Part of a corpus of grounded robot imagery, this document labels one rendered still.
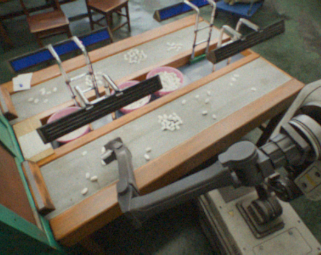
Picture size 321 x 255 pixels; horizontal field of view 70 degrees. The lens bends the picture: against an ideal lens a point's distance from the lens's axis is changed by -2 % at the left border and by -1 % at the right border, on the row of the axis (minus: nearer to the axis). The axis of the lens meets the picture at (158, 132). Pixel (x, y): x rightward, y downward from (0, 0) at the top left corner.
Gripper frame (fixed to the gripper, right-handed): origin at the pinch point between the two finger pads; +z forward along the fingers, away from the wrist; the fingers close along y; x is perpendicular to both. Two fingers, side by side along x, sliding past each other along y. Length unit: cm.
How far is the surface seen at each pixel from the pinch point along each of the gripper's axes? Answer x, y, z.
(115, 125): -6.9, -8.2, 6.4
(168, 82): -15, -59, 19
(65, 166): -0.1, 27.0, 2.6
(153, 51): -40, -71, 47
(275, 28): -22, -121, -25
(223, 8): -63, -257, 152
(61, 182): 5.1, 32.7, -3.2
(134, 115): -7.1, -22.2, 6.5
